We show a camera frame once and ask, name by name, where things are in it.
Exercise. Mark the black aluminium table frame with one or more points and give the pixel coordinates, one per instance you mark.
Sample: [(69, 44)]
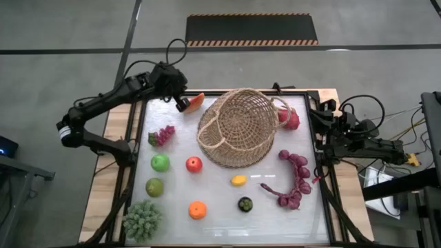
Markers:
[(299, 93)]

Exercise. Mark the green pear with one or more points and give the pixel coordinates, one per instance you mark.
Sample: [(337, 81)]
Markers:
[(154, 187)]

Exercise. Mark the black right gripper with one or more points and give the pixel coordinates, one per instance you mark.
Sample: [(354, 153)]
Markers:
[(339, 120)]

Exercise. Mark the yellow power plug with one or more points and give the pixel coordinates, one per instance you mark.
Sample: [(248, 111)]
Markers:
[(412, 159)]

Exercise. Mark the orange papaya slice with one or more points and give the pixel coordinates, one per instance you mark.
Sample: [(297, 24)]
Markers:
[(195, 102)]

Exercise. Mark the black hazard-striped floor mat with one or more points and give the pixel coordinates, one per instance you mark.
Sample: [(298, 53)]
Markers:
[(251, 27)]

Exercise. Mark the red dragon fruit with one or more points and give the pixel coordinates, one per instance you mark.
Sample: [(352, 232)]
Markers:
[(291, 120)]

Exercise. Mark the orange fruit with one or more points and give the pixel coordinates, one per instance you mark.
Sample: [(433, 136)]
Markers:
[(197, 210)]

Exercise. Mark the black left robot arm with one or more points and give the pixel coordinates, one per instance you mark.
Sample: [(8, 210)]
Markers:
[(103, 98)]

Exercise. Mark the red tag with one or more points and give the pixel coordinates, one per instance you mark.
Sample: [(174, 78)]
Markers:
[(316, 180)]

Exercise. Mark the white box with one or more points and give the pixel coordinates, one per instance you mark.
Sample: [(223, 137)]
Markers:
[(379, 193)]

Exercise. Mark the black device with blue light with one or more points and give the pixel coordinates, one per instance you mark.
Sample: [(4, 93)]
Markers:
[(7, 146)]

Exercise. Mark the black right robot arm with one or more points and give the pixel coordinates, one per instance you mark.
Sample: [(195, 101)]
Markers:
[(379, 148)]

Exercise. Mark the black desk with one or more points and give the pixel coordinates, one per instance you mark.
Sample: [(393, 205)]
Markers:
[(399, 184)]

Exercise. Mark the woven wicker basket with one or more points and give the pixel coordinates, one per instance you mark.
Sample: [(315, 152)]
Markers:
[(237, 127)]

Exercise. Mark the grey desk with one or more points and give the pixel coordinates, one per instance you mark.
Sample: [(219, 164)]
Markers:
[(20, 172)]

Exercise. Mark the yellow lemon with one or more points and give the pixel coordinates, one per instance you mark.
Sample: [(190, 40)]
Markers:
[(238, 180)]

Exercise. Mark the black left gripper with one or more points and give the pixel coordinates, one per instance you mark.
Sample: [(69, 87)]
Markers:
[(169, 81)]

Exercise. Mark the long purple grape bunch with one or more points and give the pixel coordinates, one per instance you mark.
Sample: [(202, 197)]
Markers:
[(299, 172)]

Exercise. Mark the red apple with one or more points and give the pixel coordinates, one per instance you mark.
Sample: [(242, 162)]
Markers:
[(194, 164)]

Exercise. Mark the green apple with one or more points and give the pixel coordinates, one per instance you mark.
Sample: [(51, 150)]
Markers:
[(160, 163)]

